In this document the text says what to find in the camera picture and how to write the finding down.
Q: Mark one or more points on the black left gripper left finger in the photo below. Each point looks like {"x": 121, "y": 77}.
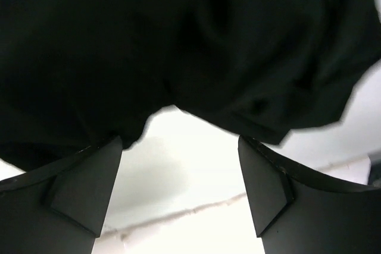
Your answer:
{"x": 60, "y": 208}

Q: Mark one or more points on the black trousers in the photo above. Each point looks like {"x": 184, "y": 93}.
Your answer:
{"x": 75, "y": 72}

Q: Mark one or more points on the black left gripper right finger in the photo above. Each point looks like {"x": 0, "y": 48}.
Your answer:
{"x": 298, "y": 210}

